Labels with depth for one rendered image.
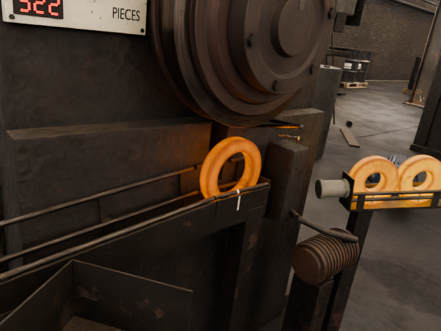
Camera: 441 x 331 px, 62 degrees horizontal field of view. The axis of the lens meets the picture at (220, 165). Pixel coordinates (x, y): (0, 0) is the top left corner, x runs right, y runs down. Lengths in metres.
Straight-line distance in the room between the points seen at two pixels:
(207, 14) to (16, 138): 0.40
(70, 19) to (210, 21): 0.25
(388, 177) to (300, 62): 0.54
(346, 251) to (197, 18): 0.82
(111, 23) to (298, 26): 0.37
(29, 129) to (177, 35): 0.33
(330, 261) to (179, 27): 0.77
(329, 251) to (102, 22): 0.85
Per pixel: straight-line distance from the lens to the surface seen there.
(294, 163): 1.07
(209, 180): 0.88
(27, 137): 0.74
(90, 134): 0.78
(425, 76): 9.72
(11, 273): 0.73
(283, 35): 0.77
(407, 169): 1.28
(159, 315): 0.63
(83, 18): 0.78
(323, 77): 3.57
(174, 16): 0.71
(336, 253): 1.18
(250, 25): 0.71
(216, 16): 0.72
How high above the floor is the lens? 1.09
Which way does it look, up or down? 20 degrees down
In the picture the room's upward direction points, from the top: 7 degrees clockwise
